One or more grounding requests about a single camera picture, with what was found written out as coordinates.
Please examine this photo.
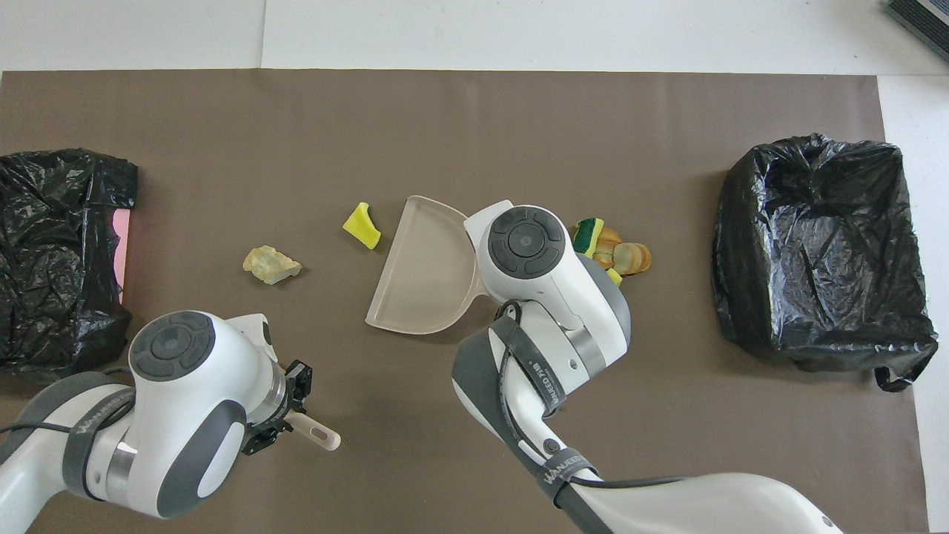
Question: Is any yellow sponge with green side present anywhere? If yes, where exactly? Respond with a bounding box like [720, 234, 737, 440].
[342, 202, 382, 251]

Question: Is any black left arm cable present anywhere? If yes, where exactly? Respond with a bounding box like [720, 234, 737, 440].
[0, 420, 82, 435]

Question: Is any right black bag bin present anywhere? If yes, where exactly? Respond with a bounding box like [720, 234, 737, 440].
[712, 133, 939, 392]

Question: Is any pink plastic bin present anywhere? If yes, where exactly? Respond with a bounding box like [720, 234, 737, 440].
[111, 210, 131, 303]

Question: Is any beige brush with black bristles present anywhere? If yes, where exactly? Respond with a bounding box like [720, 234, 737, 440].
[284, 410, 343, 452]

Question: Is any large yellow green sponge piece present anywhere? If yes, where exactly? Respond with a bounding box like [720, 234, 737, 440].
[572, 217, 605, 257]

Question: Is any brown paper table mat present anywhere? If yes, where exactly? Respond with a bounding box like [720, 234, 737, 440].
[0, 69, 930, 534]

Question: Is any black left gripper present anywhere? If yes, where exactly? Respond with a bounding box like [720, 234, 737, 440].
[243, 359, 314, 456]

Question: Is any pale crumbly foam chunk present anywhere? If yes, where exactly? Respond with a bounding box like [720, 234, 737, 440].
[242, 245, 302, 286]

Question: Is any beige plastic dustpan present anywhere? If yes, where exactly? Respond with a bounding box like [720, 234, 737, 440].
[365, 195, 480, 335]

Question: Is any black bag bin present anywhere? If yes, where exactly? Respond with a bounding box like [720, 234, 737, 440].
[0, 148, 139, 383]
[712, 133, 939, 392]

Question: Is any left black bag bin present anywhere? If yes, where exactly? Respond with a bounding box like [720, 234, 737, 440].
[0, 148, 139, 383]

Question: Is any dark grey ribbed panel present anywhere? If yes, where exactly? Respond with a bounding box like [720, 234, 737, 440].
[884, 0, 949, 64]

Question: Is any rounded orange foam chunk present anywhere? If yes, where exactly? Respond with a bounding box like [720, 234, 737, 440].
[612, 242, 653, 277]

